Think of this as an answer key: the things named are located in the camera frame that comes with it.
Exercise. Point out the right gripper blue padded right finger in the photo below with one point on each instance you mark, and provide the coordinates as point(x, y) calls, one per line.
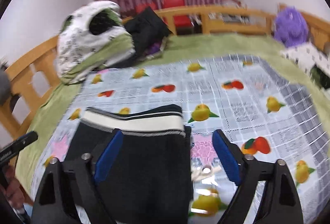
point(229, 155)

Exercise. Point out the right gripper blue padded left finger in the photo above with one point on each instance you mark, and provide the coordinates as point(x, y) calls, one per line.
point(105, 153)

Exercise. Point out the black pants with white stripe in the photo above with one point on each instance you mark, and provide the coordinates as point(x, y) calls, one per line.
point(150, 180)

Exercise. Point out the person's left hand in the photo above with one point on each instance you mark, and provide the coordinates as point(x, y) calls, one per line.
point(13, 193)

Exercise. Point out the fruit print plastic table cover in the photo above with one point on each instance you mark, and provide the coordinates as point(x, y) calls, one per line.
point(257, 109)

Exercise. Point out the white green dotted folded quilt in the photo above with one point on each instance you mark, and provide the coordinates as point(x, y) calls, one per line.
point(92, 37)

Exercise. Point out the white dotted pillow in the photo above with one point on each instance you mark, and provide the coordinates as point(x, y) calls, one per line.
point(311, 61)

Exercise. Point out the black folded garment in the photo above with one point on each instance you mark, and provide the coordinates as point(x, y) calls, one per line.
point(146, 29)

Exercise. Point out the purple plush toy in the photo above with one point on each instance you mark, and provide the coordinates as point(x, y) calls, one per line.
point(291, 28)

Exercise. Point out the grey cloth on bed frame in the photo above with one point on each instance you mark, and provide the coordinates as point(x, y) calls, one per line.
point(5, 85)

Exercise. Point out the wooden bed frame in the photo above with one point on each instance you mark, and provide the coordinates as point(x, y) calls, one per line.
point(33, 77)

